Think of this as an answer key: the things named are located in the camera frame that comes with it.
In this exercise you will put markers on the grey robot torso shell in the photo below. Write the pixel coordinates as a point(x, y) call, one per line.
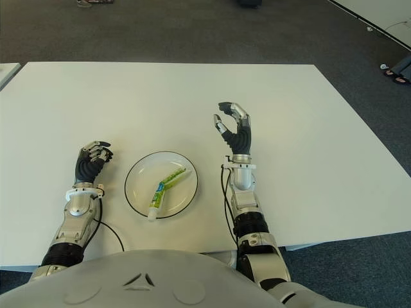
point(128, 282)

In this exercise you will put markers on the colourful shoes on floor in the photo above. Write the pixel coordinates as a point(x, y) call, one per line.
point(94, 2)

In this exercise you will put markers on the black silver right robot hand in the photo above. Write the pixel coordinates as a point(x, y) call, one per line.
point(241, 138)

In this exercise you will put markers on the white plate with black rim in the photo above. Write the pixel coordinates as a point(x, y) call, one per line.
point(141, 179)

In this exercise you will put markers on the white side table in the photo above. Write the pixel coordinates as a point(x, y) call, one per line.
point(7, 73)

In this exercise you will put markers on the white platform with black edge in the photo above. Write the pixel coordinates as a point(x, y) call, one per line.
point(385, 16)

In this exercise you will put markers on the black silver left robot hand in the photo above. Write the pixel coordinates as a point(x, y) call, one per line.
point(88, 167)

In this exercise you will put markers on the green white toothpaste tube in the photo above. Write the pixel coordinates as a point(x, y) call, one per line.
point(157, 197)

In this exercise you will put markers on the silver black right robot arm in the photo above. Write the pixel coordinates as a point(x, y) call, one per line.
point(248, 224)

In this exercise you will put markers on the grey trouser leg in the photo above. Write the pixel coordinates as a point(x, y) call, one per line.
point(404, 65)

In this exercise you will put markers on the dark sandals on feet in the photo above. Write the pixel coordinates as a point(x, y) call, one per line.
point(396, 77)

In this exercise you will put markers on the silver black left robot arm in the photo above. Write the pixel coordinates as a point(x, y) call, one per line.
point(75, 224)

